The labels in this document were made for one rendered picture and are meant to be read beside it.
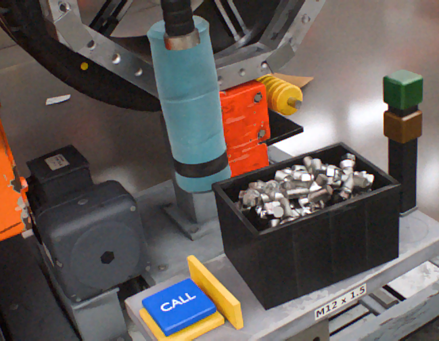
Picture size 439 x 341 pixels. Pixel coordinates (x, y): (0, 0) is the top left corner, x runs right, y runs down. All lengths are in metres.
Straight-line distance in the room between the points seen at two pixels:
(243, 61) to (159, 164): 1.08
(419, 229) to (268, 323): 0.27
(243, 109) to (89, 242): 0.36
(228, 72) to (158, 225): 0.45
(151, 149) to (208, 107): 1.32
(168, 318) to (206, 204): 0.60
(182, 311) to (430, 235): 0.36
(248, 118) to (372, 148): 1.00
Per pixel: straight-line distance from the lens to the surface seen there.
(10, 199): 0.88
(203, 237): 1.32
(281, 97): 1.15
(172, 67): 0.88
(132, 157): 2.19
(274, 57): 1.10
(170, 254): 1.29
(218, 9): 1.15
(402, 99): 0.84
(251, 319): 0.78
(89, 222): 1.13
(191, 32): 0.76
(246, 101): 1.09
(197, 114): 0.90
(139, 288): 1.32
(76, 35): 0.94
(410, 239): 0.89
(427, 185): 1.86
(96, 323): 1.31
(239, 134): 1.10
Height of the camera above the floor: 0.98
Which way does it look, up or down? 29 degrees down
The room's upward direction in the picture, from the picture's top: 9 degrees counter-clockwise
